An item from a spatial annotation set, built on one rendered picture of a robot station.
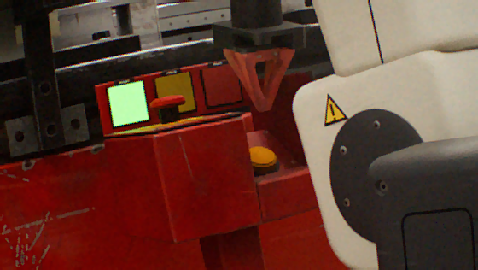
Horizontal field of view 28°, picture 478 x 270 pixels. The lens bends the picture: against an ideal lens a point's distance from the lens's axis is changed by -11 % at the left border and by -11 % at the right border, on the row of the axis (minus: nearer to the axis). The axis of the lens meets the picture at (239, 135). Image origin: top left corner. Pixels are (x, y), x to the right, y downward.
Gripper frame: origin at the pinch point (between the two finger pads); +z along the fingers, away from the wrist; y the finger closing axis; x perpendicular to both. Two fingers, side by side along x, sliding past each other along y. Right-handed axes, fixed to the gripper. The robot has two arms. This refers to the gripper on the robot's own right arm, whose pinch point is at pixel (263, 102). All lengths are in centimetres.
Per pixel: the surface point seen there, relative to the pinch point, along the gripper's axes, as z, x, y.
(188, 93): 0.0, 4.1, 10.4
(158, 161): 1.9, 15.7, -5.6
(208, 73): -1.8, 1.0, 10.8
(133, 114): 1.0, 11.5, 10.2
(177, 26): 2, -20, 64
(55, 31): -6.4, 11.9, 37.9
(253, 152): 5.6, 1.2, 0.9
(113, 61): -2.7, 7.9, 24.9
